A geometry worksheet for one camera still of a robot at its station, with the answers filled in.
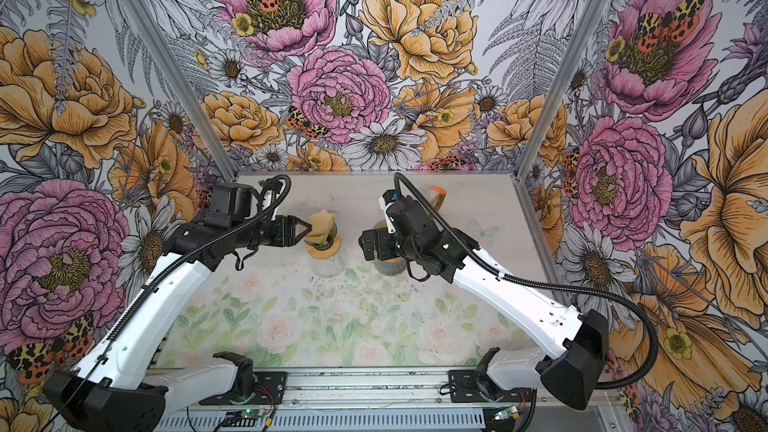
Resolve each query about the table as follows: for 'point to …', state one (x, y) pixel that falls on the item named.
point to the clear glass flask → (328, 267)
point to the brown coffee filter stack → (438, 197)
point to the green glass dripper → (329, 241)
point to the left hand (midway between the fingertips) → (301, 238)
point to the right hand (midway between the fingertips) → (378, 248)
